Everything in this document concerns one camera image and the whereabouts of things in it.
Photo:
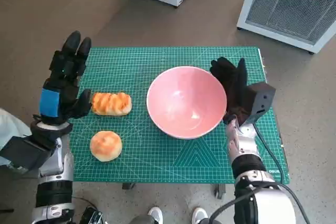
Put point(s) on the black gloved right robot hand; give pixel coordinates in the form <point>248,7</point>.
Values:
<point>235,90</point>

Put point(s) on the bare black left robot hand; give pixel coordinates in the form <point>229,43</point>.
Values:
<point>65,90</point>

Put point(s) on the long toy bread loaf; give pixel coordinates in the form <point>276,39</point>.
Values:
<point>113,103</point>

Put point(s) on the pink bowl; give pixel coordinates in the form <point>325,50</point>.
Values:
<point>183,98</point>

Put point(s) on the round toy bread bun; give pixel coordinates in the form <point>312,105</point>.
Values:
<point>106,145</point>

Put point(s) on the white vented freezer cabinet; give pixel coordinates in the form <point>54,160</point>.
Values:
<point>283,9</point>

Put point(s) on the black table caster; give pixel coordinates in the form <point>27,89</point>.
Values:
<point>220,191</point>

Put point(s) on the green cutting mat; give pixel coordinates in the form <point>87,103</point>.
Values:
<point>157,161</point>

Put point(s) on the black device with connectors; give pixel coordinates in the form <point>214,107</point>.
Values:
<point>90,216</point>

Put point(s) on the white shoe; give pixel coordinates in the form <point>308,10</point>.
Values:
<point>199,214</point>
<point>155,214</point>

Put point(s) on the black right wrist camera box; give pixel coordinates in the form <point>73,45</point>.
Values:
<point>260,100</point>

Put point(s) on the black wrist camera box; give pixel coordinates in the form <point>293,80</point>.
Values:
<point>23,153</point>
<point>260,100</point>

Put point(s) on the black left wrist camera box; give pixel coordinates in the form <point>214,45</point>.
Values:
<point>23,153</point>

